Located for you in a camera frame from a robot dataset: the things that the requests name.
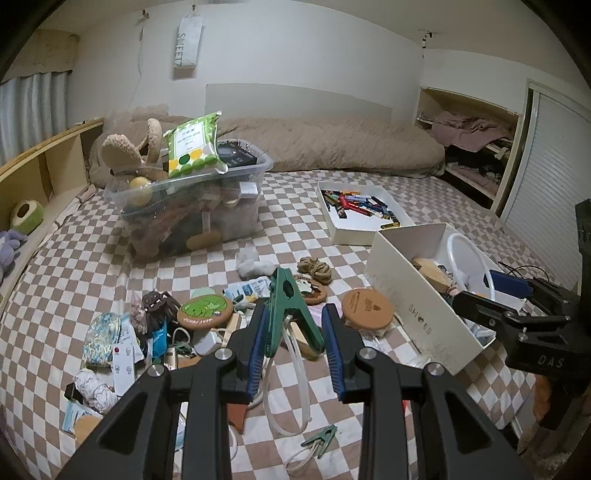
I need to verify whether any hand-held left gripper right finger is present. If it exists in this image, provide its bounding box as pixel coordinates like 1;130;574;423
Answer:
321;304;532;480

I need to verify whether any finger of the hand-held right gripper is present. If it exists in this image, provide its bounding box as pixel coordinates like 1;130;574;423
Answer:
454;290;574;343
489;271;574;315

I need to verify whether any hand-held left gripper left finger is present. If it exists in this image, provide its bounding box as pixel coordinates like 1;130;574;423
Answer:
55;305;271;480

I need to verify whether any large green plastic clamp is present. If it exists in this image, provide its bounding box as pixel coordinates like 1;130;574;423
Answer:
265;268;325;358

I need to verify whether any white shoe box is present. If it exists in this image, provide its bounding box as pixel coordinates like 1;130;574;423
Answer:
365;223;527;376

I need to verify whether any white plastic hoop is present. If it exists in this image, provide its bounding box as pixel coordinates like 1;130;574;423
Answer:
445;233;497;301

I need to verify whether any tan rounded wooden box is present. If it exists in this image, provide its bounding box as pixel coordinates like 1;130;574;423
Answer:
290;320;326;361

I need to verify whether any white power adapter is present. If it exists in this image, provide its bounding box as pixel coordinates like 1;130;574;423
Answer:
194;328;222;356

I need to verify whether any clear plastic tube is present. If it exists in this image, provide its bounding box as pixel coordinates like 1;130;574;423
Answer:
261;318;319;476

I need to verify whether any white jar with cork lid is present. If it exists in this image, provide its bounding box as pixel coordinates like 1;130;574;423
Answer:
341;287;395;335

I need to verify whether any wooden block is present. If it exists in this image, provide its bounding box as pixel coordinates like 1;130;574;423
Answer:
412;257;455;291

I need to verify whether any orange leather piece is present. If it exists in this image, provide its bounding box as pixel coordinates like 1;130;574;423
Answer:
226;401;247;435

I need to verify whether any blue and white sachet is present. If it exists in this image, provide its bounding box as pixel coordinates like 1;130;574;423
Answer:
224;277;271;301

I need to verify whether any green leaf cork coaster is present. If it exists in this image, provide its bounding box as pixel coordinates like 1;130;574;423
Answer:
178;295;234;330

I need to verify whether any panda cork coaster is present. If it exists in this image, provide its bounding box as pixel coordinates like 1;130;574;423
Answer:
291;273;328;305

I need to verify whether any small green clip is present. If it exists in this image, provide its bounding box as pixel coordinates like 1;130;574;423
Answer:
301;425;339;459

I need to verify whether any white cotton wad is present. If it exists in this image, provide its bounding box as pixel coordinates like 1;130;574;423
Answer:
236;251;275;278

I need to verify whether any dark brown hair clip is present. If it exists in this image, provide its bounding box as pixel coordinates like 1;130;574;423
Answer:
141;291;181;333

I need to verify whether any white shallow box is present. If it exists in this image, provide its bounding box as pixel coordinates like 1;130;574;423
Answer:
318;181;416;246

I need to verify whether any white louvred door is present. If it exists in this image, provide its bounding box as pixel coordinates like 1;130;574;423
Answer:
501;78;591;296

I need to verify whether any white card with red dot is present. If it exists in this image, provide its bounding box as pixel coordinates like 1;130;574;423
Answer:
112;332;139;398

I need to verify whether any checked bed sheet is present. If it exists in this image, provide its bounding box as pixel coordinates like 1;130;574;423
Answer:
0;168;555;480

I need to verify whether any clear plastic storage bin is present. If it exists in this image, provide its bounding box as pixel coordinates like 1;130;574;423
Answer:
104;138;274;259

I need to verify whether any pile of colourful batteries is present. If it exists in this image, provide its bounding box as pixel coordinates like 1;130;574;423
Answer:
323;189;402;230

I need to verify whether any floral fabric pouch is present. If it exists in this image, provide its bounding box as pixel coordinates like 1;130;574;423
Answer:
83;312;123;367

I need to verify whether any pile of pink clothes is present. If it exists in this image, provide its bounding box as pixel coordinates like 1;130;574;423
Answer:
429;111;513;153

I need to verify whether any white braided cloth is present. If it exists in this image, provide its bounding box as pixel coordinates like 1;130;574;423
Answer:
74;369;118;411

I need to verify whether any plain round cork coaster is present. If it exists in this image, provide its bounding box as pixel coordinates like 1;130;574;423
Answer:
74;415;105;446

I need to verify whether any black box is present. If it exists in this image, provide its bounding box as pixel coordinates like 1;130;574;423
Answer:
217;141;258;168

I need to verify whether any pale yellow ball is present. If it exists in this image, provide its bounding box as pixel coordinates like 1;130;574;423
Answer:
128;176;152;206

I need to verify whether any brown rolled duvet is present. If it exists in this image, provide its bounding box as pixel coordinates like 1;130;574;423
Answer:
88;104;446;174

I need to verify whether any green wet wipes pack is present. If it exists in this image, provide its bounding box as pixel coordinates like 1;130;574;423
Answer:
164;111;228;178

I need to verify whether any purple plush toy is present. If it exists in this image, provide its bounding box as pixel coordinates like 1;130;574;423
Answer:
0;229;28;284

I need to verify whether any avocado plush toy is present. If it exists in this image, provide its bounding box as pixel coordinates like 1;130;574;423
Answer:
10;200;44;235

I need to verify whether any wooden bedside shelf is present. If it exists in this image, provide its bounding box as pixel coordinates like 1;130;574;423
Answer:
0;117;105;315

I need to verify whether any white hanging paper bag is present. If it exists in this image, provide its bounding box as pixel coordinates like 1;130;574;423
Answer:
173;4;204;80

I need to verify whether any grey curtain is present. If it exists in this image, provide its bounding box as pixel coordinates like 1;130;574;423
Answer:
0;71;70;160

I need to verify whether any black charger cable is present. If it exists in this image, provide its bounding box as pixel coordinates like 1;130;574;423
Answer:
499;262;555;283

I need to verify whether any brown rope knot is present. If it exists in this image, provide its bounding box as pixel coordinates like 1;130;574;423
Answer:
297;257;333;284

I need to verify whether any wall closet shelf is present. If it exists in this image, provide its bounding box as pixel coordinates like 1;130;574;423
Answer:
414;87;525;215

